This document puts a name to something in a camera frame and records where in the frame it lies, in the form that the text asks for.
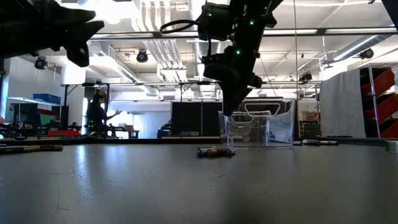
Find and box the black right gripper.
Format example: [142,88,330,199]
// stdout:
[201,45,264,116]

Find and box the rack with red bins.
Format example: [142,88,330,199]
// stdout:
[359,65,398,139]

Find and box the black monitor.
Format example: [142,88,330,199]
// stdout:
[12,103,39,125]

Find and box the black beam with light strips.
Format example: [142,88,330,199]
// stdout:
[90,27,398,40]

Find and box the clear plastic bin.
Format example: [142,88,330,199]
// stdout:
[218,98,295,148]

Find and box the black table mat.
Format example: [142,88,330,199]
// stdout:
[0,142,398,224]

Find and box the silver ribbed air duct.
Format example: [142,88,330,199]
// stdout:
[188,40,209,82]

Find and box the person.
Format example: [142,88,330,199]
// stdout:
[88,88,123,138]

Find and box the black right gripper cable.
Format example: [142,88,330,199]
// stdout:
[159,19,213,58]

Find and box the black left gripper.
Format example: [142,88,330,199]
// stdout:
[18,0,105,68]

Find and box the red box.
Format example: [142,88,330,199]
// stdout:
[47,129,81,138]

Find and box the white curtain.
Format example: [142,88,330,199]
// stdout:
[319,67,367,139]

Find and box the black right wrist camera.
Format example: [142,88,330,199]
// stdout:
[197,1,234,42]

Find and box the green box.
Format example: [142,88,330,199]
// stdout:
[39,113,57,126]

